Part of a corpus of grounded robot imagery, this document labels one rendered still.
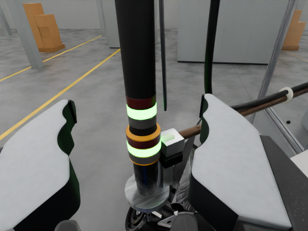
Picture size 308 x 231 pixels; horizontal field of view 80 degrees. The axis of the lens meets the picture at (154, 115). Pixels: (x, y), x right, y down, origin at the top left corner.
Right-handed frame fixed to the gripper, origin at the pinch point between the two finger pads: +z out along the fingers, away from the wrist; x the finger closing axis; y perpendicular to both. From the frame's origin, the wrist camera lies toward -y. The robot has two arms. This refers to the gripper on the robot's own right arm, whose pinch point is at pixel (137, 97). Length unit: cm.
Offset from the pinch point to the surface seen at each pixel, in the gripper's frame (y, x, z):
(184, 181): 54, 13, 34
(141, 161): 11.6, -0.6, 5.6
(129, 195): 19.6, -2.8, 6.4
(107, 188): 166, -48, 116
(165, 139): 10.8, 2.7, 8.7
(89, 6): 39, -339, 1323
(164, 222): 40.8, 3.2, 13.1
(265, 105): 11.4, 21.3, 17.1
